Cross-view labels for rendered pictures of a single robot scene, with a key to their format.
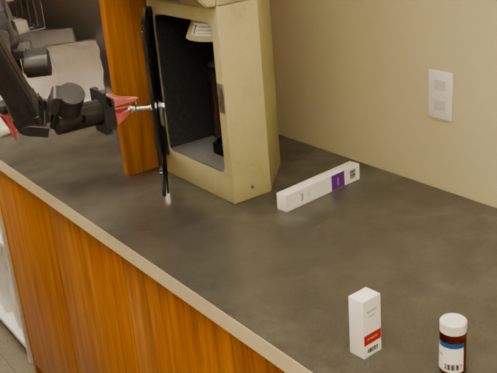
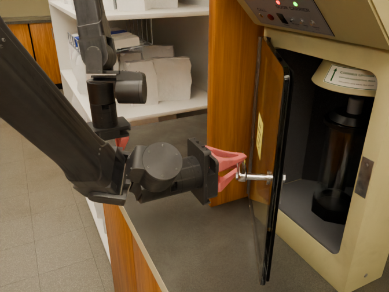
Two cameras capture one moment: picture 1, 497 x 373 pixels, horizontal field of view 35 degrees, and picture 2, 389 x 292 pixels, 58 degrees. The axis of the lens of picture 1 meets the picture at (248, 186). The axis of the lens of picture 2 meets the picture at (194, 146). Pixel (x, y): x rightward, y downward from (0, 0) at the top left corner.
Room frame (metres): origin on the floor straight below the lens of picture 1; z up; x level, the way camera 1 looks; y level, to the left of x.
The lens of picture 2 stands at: (1.21, 0.25, 1.50)
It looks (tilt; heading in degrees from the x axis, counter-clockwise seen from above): 26 degrees down; 8
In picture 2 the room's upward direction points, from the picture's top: straight up
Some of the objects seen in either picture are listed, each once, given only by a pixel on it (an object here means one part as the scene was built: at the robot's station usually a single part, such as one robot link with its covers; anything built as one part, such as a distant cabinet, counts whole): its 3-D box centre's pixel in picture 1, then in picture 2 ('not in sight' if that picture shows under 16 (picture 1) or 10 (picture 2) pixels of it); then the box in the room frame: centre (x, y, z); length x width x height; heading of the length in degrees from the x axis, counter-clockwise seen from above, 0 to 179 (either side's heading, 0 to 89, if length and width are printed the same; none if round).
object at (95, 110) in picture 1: (91, 113); (185, 174); (1.72, 0.34, 1.20); 0.07 x 0.07 x 0.10; 33
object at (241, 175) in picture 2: (140, 103); (250, 166); (1.76, 0.23, 1.20); 0.10 x 0.05 x 0.03; 4
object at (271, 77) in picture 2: (154, 98); (262, 153); (1.83, 0.21, 1.19); 0.30 x 0.01 x 0.40; 4
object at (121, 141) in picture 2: not in sight; (112, 143); (1.93, 0.55, 1.14); 0.07 x 0.07 x 0.09; 35
